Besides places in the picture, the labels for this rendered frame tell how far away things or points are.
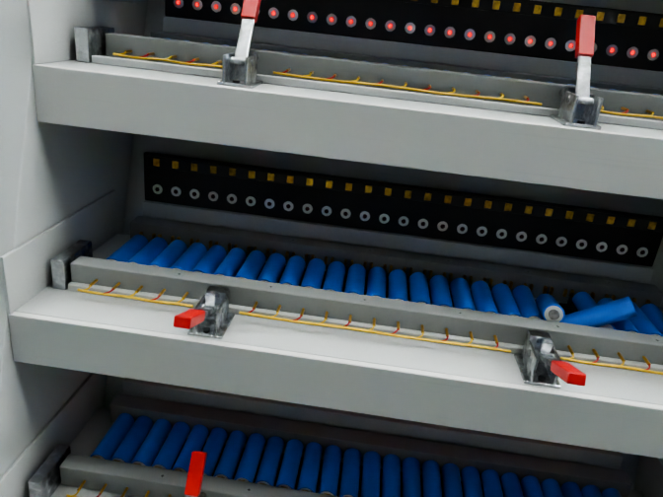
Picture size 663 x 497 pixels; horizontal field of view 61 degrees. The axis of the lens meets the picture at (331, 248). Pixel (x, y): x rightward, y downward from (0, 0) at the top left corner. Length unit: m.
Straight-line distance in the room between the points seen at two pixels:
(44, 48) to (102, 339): 0.24
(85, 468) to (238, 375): 0.20
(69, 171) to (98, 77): 0.11
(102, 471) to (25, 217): 0.24
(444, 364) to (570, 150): 0.19
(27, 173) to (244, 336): 0.22
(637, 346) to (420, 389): 0.19
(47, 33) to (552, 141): 0.40
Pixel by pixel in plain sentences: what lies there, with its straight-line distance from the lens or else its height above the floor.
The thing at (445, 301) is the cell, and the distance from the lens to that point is 0.52.
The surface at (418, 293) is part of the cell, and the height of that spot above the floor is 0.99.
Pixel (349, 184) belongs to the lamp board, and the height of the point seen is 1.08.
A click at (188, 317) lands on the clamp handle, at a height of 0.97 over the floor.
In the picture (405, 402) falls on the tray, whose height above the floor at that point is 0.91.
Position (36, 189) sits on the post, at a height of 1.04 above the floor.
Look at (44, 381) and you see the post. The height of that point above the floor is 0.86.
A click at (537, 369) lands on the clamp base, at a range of 0.49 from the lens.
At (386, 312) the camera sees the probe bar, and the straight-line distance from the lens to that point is 0.49.
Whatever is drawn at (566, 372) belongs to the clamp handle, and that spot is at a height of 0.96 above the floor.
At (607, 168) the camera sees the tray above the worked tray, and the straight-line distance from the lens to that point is 0.48.
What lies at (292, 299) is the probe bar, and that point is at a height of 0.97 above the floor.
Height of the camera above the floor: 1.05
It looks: 3 degrees down
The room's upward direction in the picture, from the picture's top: 7 degrees clockwise
